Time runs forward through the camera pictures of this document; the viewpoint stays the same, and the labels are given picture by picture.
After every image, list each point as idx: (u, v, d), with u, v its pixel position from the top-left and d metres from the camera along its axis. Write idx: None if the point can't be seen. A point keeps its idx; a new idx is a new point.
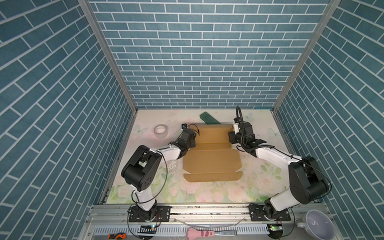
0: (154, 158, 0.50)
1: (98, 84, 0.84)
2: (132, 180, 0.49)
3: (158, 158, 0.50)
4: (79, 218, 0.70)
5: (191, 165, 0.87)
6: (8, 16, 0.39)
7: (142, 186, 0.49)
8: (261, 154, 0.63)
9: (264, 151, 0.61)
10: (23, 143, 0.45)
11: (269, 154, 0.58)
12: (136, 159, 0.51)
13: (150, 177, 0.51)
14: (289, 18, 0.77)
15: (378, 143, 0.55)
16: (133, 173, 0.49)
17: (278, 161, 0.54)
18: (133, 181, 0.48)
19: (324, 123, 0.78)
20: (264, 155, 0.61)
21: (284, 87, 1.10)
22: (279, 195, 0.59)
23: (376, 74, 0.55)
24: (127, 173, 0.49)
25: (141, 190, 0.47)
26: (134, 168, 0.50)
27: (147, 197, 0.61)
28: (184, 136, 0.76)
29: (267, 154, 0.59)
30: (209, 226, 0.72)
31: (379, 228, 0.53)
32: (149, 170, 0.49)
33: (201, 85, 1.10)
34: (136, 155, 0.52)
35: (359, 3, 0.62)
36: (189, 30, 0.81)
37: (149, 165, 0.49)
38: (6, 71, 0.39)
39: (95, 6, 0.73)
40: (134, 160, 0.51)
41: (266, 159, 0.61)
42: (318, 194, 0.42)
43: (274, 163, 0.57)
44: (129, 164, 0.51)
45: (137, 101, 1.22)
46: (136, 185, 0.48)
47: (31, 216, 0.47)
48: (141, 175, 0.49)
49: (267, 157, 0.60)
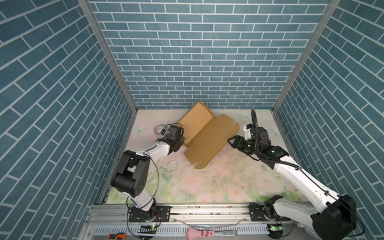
0: (141, 162, 0.48)
1: (98, 84, 0.84)
2: (124, 187, 0.46)
3: (146, 161, 0.48)
4: (79, 218, 0.70)
5: (195, 155, 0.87)
6: (8, 16, 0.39)
7: (136, 192, 0.48)
8: (282, 171, 0.53)
9: (287, 171, 0.51)
10: (24, 143, 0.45)
11: (294, 177, 0.49)
12: (122, 166, 0.48)
13: (142, 182, 0.50)
14: (289, 18, 0.77)
15: (378, 143, 0.55)
16: (125, 181, 0.47)
17: (304, 188, 0.46)
18: (125, 188, 0.46)
19: (325, 123, 0.78)
20: (287, 175, 0.51)
21: (284, 87, 1.10)
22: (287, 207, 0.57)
23: (376, 74, 0.55)
24: (117, 182, 0.47)
25: (135, 196, 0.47)
26: (124, 175, 0.48)
27: (145, 201, 0.62)
28: (172, 131, 0.75)
29: (291, 177, 0.50)
30: (209, 226, 0.72)
31: (379, 228, 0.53)
32: (140, 175, 0.47)
33: (201, 85, 1.10)
34: (122, 161, 0.49)
35: (359, 3, 0.62)
36: (189, 30, 0.81)
37: (138, 170, 0.47)
38: (6, 71, 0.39)
39: (95, 6, 0.73)
40: (121, 167, 0.48)
41: (288, 179, 0.52)
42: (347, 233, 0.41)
43: (297, 186, 0.49)
44: (117, 172, 0.48)
45: (136, 101, 1.21)
46: (129, 191, 0.46)
47: (31, 216, 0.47)
48: (132, 181, 0.47)
49: (289, 178, 0.51)
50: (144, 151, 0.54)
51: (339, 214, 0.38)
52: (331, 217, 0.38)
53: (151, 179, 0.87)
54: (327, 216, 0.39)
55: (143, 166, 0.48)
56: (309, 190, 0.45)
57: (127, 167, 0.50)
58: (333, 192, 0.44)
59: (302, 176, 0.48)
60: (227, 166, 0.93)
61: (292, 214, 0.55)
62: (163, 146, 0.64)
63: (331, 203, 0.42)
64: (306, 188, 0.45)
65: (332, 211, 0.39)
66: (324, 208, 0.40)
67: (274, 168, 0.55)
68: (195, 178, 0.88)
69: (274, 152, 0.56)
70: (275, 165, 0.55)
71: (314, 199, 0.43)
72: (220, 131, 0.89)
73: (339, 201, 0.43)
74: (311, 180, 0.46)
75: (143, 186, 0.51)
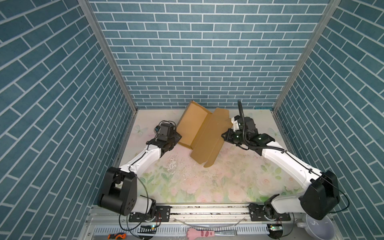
0: (127, 179, 0.43)
1: (98, 84, 0.84)
2: (112, 207, 0.43)
3: (132, 178, 0.44)
4: (79, 218, 0.70)
5: (198, 153, 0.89)
6: (8, 16, 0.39)
7: (126, 210, 0.44)
8: (268, 155, 0.55)
9: (273, 155, 0.53)
10: (23, 143, 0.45)
11: (282, 161, 0.50)
12: (108, 187, 0.44)
13: (132, 198, 0.46)
14: (289, 18, 0.77)
15: (378, 143, 0.55)
16: (113, 198, 0.44)
17: (290, 170, 0.48)
18: (114, 207, 0.43)
19: (325, 123, 0.78)
20: (276, 159, 0.53)
21: (284, 87, 1.10)
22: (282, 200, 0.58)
23: (376, 74, 0.55)
24: (105, 201, 0.44)
25: (125, 214, 0.44)
26: (110, 194, 0.44)
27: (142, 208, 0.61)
28: (163, 130, 0.69)
29: (278, 159, 0.52)
30: (209, 226, 0.72)
31: (379, 228, 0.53)
32: (126, 194, 0.43)
33: (201, 85, 1.10)
34: (107, 182, 0.44)
35: (359, 3, 0.62)
36: (189, 30, 0.81)
37: (123, 189, 0.43)
38: (6, 71, 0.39)
39: (95, 6, 0.73)
40: (106, 189, 0.44)
41: (277, 163, 0.53)
42: (329, 208, 0.43)
43: (283, 168, 0.51)
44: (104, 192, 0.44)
45: (137, 101, 1.22)
46: (118, 210, 0.43)
47: (31, 215, 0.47)
48: (120, 199, 0.43)
49: (278, 162, 0.52)
50: (130, 166, 0.48)
51: (323, 190, 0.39)
52: (315, 192, 0.40)
53: (151, 179, 0.87)
54: (312, 192, 0.41)
55: (127, 185, 0.43)
56: (295, 171, 0.47)
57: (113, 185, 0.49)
58: (316, 169, 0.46)
59: (288, 158, 0.50)
60: (227, 166, 0.93)
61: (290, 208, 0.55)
62: (153, 152, 0.58)
63: (314, 179, 0.44)
64: (293, 170, 0.47)
65: (316, 186, 0.41)
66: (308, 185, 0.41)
67: (263, 154, 0.57)
68: (195, 178, 0.88)
69: (261, 139, 0.58)
70: (263, 151, 0.56)
71: (300, 178, 0.45)
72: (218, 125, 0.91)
73: (323, 177, 0.45)
74: (295, 161, 0.49)
75: (133, 202, 0.47)
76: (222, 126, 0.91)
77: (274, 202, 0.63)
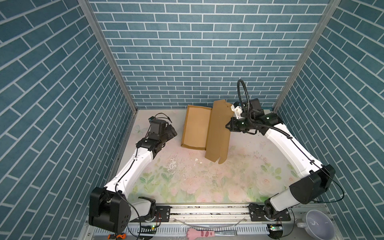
0: (115, 200, 0.40)
1: (98, 84, 0.84)
2: (105, 226, 0.41)
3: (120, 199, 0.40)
4: (79, 218, 0.70)
5: (211, 151, 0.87)
6: (8, 16, 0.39)
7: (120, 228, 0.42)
8: (273, 138, 0.52)
9: (278, 138, 0.50)
10: (23, 143, 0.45)
11: (285, 145, 0.48)
12: (95, 209, 0.41)
13: (125, 215, 0.44)
14: (289, 18, 0.77)
15: (378, 143, 0.55)
16: (104, 218, 0.41)
17: (291, 157, 0.47)
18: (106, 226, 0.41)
19: (325, 123, 0.78)
20: (278, 143, 0.51)
21: (284, 87, 1.10)
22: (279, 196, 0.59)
23: (376, 74, 0.55)
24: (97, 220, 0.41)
25: (120, 232, 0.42)
26: (101, 214, 0.42)
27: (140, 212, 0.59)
28: (154, 128, 0.62)
29: (281, 143, 0.50)
30: (209, 226, 0.72)
31: (379, 228, 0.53)
32: (118, 215, 0.40)
33: (201, 85, 1.10)
34: (94, 204, 0.41)
35: (359, 3, 0.62)
36: (189, 30, 0.81)
37: (113, 210, 0.40)
38: (6, 71, 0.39)
39: (95, 6, 0.73)
40: (94, 211, 0.41)
41: (279, 147, 0.51)
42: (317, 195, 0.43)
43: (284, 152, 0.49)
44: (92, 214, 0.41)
45: (137, 101, 1.22)
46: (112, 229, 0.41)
47: (31, 215, 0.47)
48: (112, 219, 0.40)
49: (280, 146, 0.50)
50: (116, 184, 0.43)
51: (319, 181, 0.47)
52: (311, 183, 0.41)
53: (151, 179, 0.87)
54: (308, 182, 0.41)
55: (117, 206, 0.39)
56: (296, 159, 0.46)
57: (103, 203, 0.45)
58: (318, 161, 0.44)
59: (292, 144, 0.48)
60: (227, 167, 0.93)
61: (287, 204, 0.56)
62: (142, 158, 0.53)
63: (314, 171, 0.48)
64: (294, 157, 0.46)
65: (313, 178, 0.41)
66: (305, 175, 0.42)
67: (265, 135, 0.54)
68: (195, 178, 0.88)
69: (268, 119, 0.54)
70: (267, 131, 0.53)
71: (299, 167, 0.45)
72: (220, 115, 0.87)
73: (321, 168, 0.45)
74: (299, 149, 0.47)
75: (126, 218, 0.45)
76: (224, 114, 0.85)
77: (273, 199, 0.64)
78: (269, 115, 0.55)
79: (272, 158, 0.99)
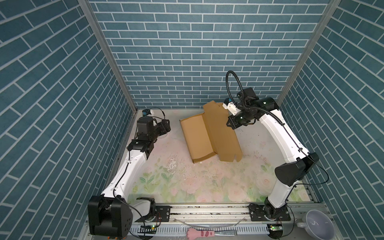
0: (114, 205, 0.39)
1: (98, 84, 0.84)
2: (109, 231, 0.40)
3: (120, 203, 0.40)
4: (79, 218, 0.70)
5: (224, 151, 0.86)
6: (8, 16, 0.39)
7: (124, 231, 0.42)
8: (266, 123, 0.52)
9: (272, 125, 0.50)
10: (24, 143, 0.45)
11: (277, 131, 0.49)
12: (96, 218, 0.40)
13: (128, 218, 0.44)
14: (289, 18, 0.77)
15: (378, 143, 0.55)
16: (106, 224, 0.41)
17: (281, 143, 0.49)
18: (110, 232, 0.40)
19: (324, 123, 0.78)
20: (270, 128, 0.51)
21: (284, 87, 1.10)
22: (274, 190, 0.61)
23: (376, 74, 0.55)
24: (100, 229, 0.41)
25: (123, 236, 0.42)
26: (102, 221, 0.41)
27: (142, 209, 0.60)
28: (142, 128, 0.59)
29: (273, 129, 0.50)
30: (209, 226, 0.72)
31: (379, 228, 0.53)
32: (119, 219, 0.39)
33: (201, 85, 1.10)
34: (93, 214, 0.40)
35: (359, 3, 0.62)
36: (189, 30, 0.81)
37: (112, 216, 0.39)
38: (6, 71, 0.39)
39: (95, 6, 0.73)
40: (94, 220, 0.40)
41: (270, 132, 0.52)
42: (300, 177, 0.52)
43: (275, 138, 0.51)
44: (94, 223, 0.40)
45: (137, 101, 1.22)
46: (115, 234, 0.40)
47: (31, 215, 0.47)
48: (114, 225, 0.40)
49: (271, 132, 0.52)
50: (113, 189, 0.43)
51: (303, 166, 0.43)
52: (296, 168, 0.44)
53: (151, 179, 0.87)
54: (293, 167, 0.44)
55: (116, 211, 0.39)
56: (285, 145, 0.48)
57: (102, 211, 0.44)
58: (306, 148, 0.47)
59: (284, 131, 0.49)
60: (227, 166, 0.93)
61: (281, 196, 0.58)
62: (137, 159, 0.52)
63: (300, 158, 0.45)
64: (283, 143, 0.48)
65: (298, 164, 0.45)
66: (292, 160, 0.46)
67: (260, 119, 0.54)
68: (195, 178, 0.88)
69: (265, 104, 0.53)
70: (262, 117, 0.52)
71: (287, 153, 0.48)
72: (216, 114, 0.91)
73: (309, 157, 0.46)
74: (290, 136, 0.49)
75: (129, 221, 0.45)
76: (218, 113, 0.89)
77: (271, 198, 0.65)
78: (266, 99, 0.54)
79: (272, 158, 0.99)
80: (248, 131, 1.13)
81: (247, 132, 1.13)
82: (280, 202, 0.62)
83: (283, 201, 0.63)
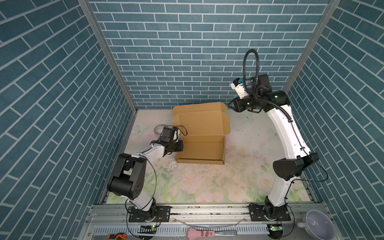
0: (137, 164, 0.48)
1: (98, 84, 0.84)
2: (120, 191, 0.46)
3: (143, 162, 0.48)
4: (79, 218, 0.70)
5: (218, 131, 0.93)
6: (8, 16, 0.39)
7: (134, 195, 0.47)
8: (273, 117, 0.51)
9: (279, 120, 0.50)
10: (23, 143, 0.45)
11: (282, 126, 0.49)
12: (118, 170, 0.48)
13: (140, 184, 0.49)
14: (289, 18, 0.77)
15: (378, 143, 0.55)
16: (122, 182, 0.47)
17: (284, 137, 0.49)
18: (122, 191, 0.46)
19: (325, 123, 0.78)
20: (276, 121, 0.51)
21: (284, 87, 1.10)
22: (275, 191, 0.62)
23: (376, 74, 0.55)
24: (114, 186, 0.46)
25: (132, 198, 0.46)
26: (120, 178, 0.47)
27: (145, 201, 0.63)
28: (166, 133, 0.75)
29: (280, 124, 0.50)
30: (209, 226, 0.72)
31: (379, 229, 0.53)
32: (136, 177, 0.46)
33: (201, 85, 1.10)
34: (118, 165, 0.48)
35: (359, 3, 0.62)
36: (189, 30, 0.81)
37: (133, 173, 0.47)
38: (6, 71, 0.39)
39: (95, 6, 0.73)
40: (117, 171, 0.47)
41: (275, 124, 0.52)
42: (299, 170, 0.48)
43: (279, 132, 0.51)
44: (113, 176, 0.47)
45: (137, 101, 1.22)
46: (126, 194, 0.46)
47: (31, 215, 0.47)
48: (130, 182, 0.47)
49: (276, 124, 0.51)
50: (139, 153, 0.54)
51: (300, 163, 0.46)
52: (294, 164, 0.46)
53: (151, 179, 0.87)
54: (291, 163, 0.46)
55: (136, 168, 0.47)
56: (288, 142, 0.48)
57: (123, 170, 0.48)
58: (307, 147, 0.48)
59: (289, 127, 0.49)
60: (227, 166, 0.93)
61: (280, 194, 0.60)
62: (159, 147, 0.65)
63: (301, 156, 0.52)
64: (287, 140, 0.48)
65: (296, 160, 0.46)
66: (292, 157, 0.47)
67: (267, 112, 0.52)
68: (195, 178, 0.88)
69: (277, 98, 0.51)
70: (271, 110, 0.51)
71: (287, 149, 0.48)
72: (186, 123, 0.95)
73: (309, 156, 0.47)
74: (295, 133, 0.49)
75: (140, 188, 0.50)
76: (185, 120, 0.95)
77: (271, 196, 0.65)
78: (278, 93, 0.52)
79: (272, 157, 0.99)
80: (247, 131, 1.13)
81: (247, 132, 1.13)
82: (278, 200, 0.63)
83: (282, 199, 0.63)
